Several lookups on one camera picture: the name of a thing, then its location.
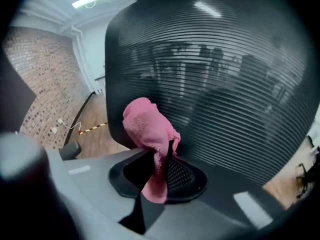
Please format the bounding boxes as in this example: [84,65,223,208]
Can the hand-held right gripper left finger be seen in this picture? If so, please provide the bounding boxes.
[47,148,154,240]

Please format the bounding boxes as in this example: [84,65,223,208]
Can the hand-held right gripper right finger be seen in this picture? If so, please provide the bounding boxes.
[144,156,286,240]

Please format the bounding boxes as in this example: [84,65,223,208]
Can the pink cloth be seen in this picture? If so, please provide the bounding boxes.
[122,97,181,204]

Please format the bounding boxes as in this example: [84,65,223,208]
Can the black chair armrest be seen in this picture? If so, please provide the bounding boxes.
[58,140,82,161]

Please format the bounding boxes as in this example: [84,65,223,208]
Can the yellow black striped floor strip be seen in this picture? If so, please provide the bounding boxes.
[79,122,109,135]

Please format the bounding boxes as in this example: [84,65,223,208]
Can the white cable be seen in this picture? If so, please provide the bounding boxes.
[62,121,82,132]

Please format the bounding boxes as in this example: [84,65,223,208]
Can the white wall pipes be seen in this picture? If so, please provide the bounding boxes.
[71,26,98,92]

